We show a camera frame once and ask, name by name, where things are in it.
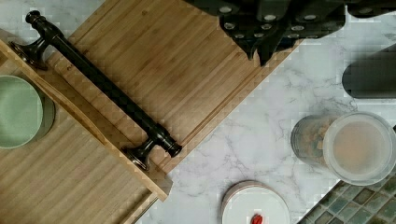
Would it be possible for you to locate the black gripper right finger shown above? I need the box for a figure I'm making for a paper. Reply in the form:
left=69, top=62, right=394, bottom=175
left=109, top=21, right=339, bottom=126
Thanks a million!
left=258, top=0, right=395, bottom=66

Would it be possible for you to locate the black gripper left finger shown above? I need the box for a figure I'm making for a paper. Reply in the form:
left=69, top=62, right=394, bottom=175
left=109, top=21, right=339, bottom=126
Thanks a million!
left=184, top=0, right=289, bottom=61

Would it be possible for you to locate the black metal drawer handle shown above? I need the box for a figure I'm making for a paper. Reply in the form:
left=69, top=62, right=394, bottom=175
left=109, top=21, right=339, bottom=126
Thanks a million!
left=9, top=10, right=182, bottom=171

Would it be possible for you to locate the dark cylindrical object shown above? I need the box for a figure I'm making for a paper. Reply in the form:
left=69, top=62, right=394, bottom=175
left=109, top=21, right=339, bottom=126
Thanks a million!
left=342, top=45, right=396, bottom=99

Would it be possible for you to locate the clear plastic lidded jar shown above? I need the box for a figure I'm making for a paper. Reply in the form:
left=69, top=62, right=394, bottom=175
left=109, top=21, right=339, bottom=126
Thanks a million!
left=290, top=112, right=395, bottom=186

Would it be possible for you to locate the white plate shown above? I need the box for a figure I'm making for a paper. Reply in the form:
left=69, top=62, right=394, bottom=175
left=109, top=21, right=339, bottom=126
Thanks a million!
left=220, top=180, right=290, bottom=224

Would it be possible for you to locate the green tiled mat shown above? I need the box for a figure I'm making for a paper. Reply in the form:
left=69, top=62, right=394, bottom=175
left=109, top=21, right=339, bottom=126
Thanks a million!
left=297, top=174, right=396, bottom=224

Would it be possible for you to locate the red small object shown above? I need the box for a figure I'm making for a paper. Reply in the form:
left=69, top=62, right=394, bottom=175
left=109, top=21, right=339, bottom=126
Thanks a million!
left=250, top=215, right=263, bottom=224

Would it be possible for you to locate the green bowl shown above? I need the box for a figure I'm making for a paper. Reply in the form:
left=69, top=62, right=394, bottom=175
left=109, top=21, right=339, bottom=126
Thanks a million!
left=0, top=76, right=56, bottom=149

